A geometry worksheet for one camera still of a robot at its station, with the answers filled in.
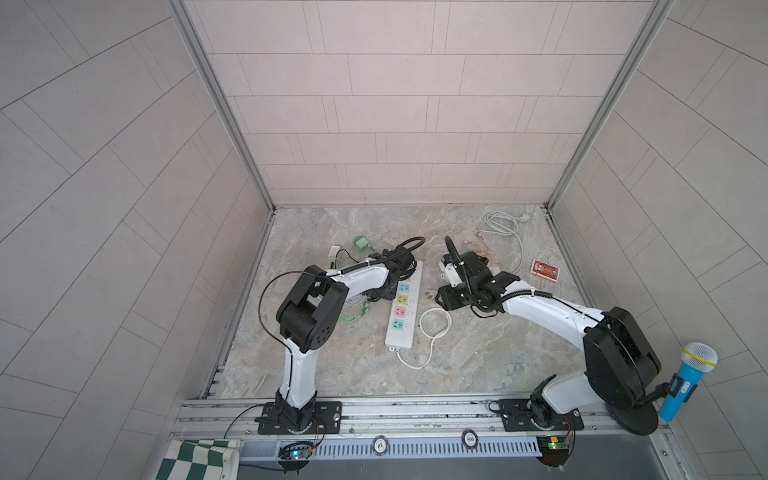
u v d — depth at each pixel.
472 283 0.66
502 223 1.11
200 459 0.63
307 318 0.50
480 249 1.04
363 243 1.03
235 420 0.70
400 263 0.76
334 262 0.95
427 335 0.84
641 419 0.69
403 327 0.84
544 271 0.96
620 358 0.42
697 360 0.56
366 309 0.89
